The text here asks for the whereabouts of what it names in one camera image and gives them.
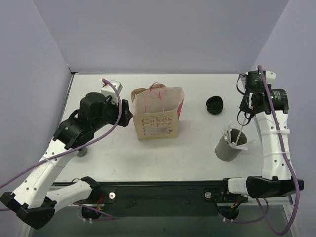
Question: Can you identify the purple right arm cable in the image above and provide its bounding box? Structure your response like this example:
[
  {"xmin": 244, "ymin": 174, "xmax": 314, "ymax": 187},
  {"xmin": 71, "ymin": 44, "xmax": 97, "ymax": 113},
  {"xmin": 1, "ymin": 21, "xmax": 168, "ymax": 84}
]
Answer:
[{"xmin": 233, "ymin": 65, "xmax": 305, "ymax": 235}]

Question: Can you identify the black paper cup with lettering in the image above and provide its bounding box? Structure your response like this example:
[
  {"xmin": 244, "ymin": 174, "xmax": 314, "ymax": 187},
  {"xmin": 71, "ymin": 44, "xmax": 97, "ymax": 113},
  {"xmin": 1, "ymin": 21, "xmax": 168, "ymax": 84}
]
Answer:
[{"xmin": 77, "ymin": 147, "xmax": 88, "ymax": 157}]

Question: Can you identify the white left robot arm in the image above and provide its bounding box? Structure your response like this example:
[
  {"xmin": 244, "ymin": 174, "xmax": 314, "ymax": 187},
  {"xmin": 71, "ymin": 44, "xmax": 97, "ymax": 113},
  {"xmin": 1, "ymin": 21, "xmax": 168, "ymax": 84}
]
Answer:
[{"xmin": 0, "ymin": 92, "xmax": 132, "ymax": 230}]

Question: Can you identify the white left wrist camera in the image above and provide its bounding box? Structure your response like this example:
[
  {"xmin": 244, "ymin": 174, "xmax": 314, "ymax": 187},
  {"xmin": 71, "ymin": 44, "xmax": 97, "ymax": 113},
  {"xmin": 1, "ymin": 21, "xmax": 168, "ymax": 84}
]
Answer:
[{"xmin": 100, "ymin": 79, "xmax": 123, "ymax": 105}]

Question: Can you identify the stack of black cup lids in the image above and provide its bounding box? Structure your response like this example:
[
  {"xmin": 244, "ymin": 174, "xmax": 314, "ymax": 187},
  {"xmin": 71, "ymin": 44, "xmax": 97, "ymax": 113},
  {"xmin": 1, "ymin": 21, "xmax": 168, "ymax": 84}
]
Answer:
[{"xmin": 206, "ymin": 95, "xmax": 224, "ymax": 115}]

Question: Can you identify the pink and cream paper bag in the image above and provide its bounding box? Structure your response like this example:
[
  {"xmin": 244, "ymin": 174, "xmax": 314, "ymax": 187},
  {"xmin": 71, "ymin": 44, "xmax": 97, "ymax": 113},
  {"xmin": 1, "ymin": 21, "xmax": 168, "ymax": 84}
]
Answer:
[{"xmin": 131, "ymin": 82, "xmax": 184, "ymax": 141}]

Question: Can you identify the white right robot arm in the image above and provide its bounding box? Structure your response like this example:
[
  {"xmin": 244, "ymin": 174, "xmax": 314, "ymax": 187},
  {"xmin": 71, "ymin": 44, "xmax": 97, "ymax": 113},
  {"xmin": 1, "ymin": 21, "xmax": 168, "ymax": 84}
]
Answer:
[{"xmin": 219, "ymin": 70, "xmax": 304, "ymax": 201}]

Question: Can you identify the white cable tie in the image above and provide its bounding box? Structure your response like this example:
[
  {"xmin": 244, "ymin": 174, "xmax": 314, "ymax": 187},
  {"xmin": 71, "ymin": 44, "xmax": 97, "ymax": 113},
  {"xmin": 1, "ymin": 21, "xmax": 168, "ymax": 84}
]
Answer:
[{"xmin": 235, "ymin": 118, "xmax": 247, "ymax": 146}]

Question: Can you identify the grey cup with cable ties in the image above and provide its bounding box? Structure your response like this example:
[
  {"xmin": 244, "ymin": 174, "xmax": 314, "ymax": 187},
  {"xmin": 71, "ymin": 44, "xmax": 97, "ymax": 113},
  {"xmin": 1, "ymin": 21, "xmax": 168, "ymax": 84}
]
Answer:
[{"xmin": 215, "ymin": 123, "xmax": 255, "ymax": 162}]

